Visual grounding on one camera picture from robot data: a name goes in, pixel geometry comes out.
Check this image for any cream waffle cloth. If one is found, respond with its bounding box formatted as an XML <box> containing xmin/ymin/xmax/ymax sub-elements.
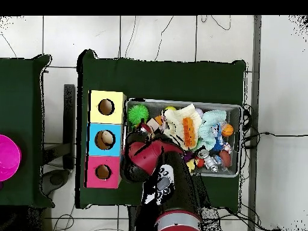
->
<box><xmin>163</xmin><ymin>103</ymin><xmax>203</xmax><ymax>145</ymax></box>

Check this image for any orange plastic compartment tray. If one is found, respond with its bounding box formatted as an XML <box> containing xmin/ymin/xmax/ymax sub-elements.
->
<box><xmin>182</xmin><ymin>117</ymin><xmax>197</xmax><ymax>147</ymax></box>

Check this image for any wooden box with three holes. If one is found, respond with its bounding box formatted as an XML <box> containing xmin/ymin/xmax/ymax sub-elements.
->
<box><xmin>84</xmin><ymin>90</ymin><xmax>127</xmax><ymax>189</ymax></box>

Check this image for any plain wooden cube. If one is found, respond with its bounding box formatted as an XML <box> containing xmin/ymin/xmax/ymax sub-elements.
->
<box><xmin>146</xmin><ymin>117</ymin><xmax>160</xmax><ymax>132</ymax></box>

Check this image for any large green spiky ball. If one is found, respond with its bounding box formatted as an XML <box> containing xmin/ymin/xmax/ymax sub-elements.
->
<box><xmin>127</xmin><ymin>103</ymin><xmax>150</xmax><ymax>126</ymax></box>

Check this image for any dark green table cloth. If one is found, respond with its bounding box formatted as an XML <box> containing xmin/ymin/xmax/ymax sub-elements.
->
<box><xmin>75</xmin><ymin>49</ymin><xmax>247</xmax><ymax>209</ymax></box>

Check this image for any mint green knitted cloth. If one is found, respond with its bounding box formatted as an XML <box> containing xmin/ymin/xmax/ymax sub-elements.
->
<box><xmin>197</xmin><ymin>109</ymin><xmax>227</xmax><ymax>151</ymax></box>

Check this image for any silver toy robot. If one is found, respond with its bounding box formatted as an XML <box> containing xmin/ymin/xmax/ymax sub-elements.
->
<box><xmin>197</xmin><ymin>148</ymin><xmax>219</xmax><ymax>173</ymax></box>

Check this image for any small orange basketball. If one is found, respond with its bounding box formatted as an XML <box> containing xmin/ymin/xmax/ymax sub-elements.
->
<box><xmin>221</xmin><ymin>123</ymin><xmax>235</xmax><ymax>137</ymax></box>

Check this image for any small brown football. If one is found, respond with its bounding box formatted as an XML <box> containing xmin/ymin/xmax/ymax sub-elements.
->
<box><xmin>218</xmin><ymin>149</ymin><xmax>232</xmax><ymax>168</ymax></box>

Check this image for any grey stand base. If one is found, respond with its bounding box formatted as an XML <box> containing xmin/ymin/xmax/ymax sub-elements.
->
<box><xmin>39</xmin><ymin>168</ymin><xmax>71</xmax><ymax>196</ymax></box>

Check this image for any dark green side table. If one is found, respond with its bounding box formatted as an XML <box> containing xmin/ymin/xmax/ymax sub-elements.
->
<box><xmin>0</xmin><ymin>54</ymin><xmax>55</xmax><ymax>208</ymax></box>

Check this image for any magenta round disc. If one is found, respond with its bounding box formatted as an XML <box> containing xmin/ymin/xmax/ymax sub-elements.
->
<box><xmin>0</xmin><ymin>134</ymin><xmax>22</xmax><ymax>182</ymax></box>

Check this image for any shallow wire mesh bin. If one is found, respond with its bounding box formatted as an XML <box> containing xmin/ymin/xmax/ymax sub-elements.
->
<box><xmin>121</xmin><ymin>97</ymin><xmax>242</xmax><ymax>178</ymax></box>

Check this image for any black upright post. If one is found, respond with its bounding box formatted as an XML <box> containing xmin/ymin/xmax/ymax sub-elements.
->
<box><xmin>63</xmin><ymin>84</ymin><xmax>76</xmax><ymax>170</ymax></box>

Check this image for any black power cable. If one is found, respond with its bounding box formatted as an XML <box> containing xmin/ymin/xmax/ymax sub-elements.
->
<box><xmin>241</xmin><ymin>131</ymin><xmax>308</xmax><ymax>149</ymax></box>

